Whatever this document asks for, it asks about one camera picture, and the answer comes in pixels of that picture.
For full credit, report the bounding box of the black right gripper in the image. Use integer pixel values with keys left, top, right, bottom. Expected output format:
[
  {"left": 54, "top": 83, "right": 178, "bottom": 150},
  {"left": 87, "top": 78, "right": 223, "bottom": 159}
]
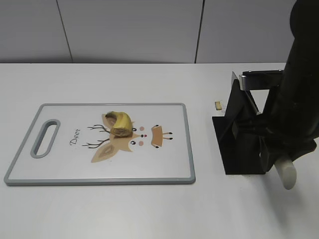
[{"left": 232, "top": 86, "right": 319, "bottom": 172}]

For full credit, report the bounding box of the white handled kitchen knife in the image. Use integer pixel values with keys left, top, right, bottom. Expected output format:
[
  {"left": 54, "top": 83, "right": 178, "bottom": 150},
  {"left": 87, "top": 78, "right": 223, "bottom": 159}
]
[{"left": 232, "top": 73, "right": 297, "bottom": 190}]

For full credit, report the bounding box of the yellow banana piece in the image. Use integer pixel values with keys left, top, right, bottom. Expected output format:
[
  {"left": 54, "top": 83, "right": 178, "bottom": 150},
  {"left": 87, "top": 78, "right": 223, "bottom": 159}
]
[{"left": 105, "top": 111, "right": 133, "bottom": 137}]

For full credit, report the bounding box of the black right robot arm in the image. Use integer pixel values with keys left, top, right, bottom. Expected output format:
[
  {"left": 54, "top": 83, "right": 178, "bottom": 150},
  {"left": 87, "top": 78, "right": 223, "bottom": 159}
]
[{"left": 218, "top": 0, "right": 319, "bottom": 174}]

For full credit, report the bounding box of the small yellow banana crumb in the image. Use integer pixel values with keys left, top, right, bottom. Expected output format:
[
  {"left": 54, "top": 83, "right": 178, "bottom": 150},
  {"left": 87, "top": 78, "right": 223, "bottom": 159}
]
[{"left": 215, "top": 101, "right": 222, "bottom": 111}]

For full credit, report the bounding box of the black knife stand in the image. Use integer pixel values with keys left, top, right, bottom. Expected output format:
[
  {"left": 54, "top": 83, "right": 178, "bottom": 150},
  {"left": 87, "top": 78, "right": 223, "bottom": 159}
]
[{"left": 212, "top": 79, "right": 265, "bottom": 175}]

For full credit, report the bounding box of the white deer cutting board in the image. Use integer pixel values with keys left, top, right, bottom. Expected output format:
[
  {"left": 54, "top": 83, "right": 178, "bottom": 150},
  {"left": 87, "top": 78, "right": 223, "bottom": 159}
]
[{"left": 4, "top": 103, "right": 195, "bottom": 186}]

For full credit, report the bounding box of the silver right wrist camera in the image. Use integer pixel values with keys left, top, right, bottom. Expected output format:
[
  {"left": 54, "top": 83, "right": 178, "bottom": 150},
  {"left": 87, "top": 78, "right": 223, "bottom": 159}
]
[{"left": 238, "top": 70, "right": 284, "bottom": 91}]

